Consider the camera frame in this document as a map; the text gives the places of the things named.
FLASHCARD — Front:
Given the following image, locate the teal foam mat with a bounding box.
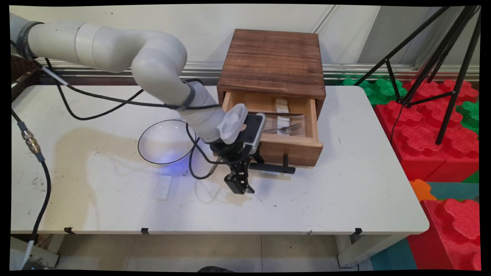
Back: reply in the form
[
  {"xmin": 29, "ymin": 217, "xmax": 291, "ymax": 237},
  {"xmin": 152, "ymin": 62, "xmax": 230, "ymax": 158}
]
[
  {"xmin": 370, "ymin": 238, "xmax": 418, "ymax": 271},
  {"xmin": 427, "ymin": 182, "xmax": 480, "ymax": 202}
]

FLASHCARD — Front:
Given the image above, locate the black tripod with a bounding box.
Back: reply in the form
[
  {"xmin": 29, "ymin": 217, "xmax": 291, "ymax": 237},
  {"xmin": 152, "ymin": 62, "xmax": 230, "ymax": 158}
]
[{"xmin": 353, "ymin": 5, "xmax": 482, "ymax": 146}]

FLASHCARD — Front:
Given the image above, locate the white rectangular cutlery rest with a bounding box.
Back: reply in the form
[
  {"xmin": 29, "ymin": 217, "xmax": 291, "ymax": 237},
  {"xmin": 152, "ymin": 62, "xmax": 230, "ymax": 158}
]
[
  {"xmin": 154, "ymin": 175, "xmax": 179, "ymax": 202},
  {"xmin": 275, "ymin": 98, "xmax": 291, "ymax": 133}
]

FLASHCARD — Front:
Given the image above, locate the brown wooden drawer cabinet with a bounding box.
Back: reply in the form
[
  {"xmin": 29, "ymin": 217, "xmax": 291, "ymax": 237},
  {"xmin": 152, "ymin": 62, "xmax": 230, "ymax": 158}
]
[{"xmin": 217, "ymin": 29, "xmax": 327, "ymax": 115}]

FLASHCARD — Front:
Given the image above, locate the green foam block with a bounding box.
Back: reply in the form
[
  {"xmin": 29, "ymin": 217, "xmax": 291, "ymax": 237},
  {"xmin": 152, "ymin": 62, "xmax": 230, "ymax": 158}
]
[
  {"xmin": 341, "ymin": 78, "xmax": 408, "ymax": 106},
  {"xmin": 455, "ymin": 101, "xmax": 480, "ymax": 135}
]

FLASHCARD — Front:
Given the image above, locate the brown woven basket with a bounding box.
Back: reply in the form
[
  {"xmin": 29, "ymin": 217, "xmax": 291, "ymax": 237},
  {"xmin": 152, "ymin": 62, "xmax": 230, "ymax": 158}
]
[{"xmin": 10, "ymin": 54, "xmax": 41, "ymax": 102}]

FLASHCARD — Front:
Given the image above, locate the white plate with black rim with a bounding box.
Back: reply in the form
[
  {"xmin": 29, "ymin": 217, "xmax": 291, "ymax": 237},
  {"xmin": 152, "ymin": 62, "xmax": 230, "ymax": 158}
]
[{"xmin": 137, "ymin": 119, "xmax": 197, "ymax": 166}]

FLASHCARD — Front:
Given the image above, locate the silver fork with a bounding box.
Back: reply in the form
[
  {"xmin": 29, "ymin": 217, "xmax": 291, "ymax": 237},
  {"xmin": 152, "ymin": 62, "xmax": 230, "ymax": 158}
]
[{"xmin": 262, "ymin": 122, "xmax": 303, "ymax": 136}]

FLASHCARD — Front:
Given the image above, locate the aluminium wall rail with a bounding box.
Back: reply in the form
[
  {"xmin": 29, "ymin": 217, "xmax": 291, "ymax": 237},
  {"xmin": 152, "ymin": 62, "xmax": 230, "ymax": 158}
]
[{"xmin": 38, "ymin": 57, "xmax": 480, "ymax": 85}]

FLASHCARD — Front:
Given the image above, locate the large red foam block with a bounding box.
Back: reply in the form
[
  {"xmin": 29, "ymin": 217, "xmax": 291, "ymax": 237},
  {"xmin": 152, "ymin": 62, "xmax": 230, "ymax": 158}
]
[{"xmin": 374, "ymin": 79, "xmax": 480, "ymax": 183}]

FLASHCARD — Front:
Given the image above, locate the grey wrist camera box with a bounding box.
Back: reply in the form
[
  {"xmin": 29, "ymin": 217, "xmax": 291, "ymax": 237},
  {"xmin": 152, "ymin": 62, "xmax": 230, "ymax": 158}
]
[{"xmin": 239, "ymin": 113, "xmax": 267, "ymax": 154}]

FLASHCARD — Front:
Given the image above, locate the wooden drawer with black handle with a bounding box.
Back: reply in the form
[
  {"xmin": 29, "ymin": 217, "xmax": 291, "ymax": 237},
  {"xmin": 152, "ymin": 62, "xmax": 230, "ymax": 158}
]
[{"xmin": 221, "ymin": 91, "xmax": 324, "ymax": 175}]

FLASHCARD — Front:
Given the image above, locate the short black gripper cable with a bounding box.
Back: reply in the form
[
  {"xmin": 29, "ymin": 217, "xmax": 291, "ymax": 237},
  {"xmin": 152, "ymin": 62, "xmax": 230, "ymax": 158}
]
[{"xmin": 186, "ymin": 122, "xmax": 231, "ymax": 180}]

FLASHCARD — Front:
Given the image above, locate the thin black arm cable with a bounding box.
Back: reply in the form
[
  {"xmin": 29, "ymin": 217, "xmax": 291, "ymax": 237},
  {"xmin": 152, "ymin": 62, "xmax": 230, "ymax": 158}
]
[{"xmin": 40, "ymin": 57, "xmax": 221, "ymax": 122}]

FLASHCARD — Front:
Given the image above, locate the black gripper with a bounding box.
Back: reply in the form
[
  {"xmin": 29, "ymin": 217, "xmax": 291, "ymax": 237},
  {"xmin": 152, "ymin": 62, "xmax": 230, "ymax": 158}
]
[{"xmin": 209, "ymin": 140, "xmax": 266, "ymax": 195}]

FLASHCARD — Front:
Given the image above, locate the white table leg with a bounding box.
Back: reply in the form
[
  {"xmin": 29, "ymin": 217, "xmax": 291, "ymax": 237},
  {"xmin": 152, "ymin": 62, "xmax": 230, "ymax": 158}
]
[
  {"xmin": 335, "ymin": 233, "xmax": 408, "ymax": 268},
  {"xmin": 10, "ymin": 234, "xmax": 66, "ymax": 269}
]

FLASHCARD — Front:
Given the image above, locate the orange foam piece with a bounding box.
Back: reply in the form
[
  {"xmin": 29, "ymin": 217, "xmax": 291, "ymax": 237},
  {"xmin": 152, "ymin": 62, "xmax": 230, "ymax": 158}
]
[{"xmin": 409, "ymin": 179, "xmax": 437, "ymax": 202}]

